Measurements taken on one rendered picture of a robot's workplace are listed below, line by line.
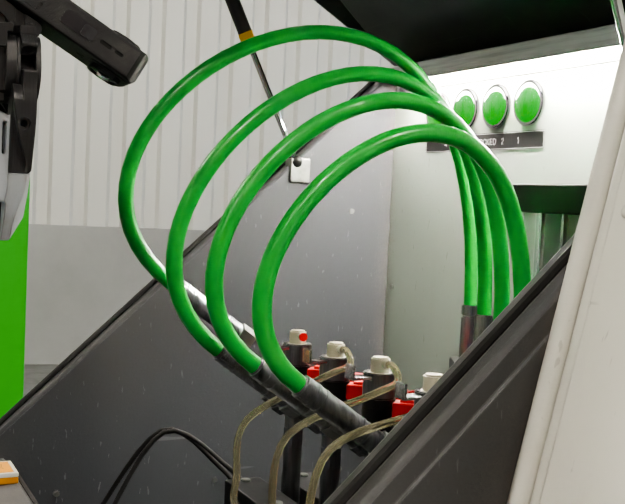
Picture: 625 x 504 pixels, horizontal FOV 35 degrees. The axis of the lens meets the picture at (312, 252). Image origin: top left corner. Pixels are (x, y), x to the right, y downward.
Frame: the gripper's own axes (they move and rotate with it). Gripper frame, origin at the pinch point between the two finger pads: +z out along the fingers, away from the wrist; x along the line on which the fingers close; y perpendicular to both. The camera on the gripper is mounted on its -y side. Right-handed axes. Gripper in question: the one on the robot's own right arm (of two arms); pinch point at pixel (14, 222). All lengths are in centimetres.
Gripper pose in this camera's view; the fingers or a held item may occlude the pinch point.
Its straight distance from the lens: 75.7
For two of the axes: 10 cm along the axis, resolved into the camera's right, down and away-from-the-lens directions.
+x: 4.4, 0.7, -9.0
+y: -9.0, -0.2, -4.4
